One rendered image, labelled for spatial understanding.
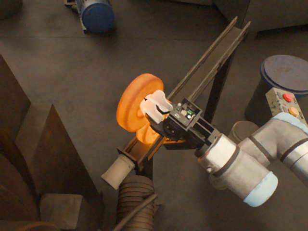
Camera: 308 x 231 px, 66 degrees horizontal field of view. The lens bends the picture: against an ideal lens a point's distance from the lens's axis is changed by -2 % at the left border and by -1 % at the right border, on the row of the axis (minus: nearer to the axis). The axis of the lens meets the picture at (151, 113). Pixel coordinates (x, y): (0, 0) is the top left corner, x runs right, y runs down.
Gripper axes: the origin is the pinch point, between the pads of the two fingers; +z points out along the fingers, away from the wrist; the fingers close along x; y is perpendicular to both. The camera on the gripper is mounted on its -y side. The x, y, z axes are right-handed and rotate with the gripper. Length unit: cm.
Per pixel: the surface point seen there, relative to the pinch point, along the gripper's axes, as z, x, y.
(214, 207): -54, -21, -76
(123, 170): -7.4, 12.1, -17.3
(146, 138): -6.4, 0.7, -15.3
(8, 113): 18.1, 24.1, 0.0
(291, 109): -41, -48, -15
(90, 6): 109, -92, -89
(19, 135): 14.8, 25.4, -5.0
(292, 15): -26, -196, -59
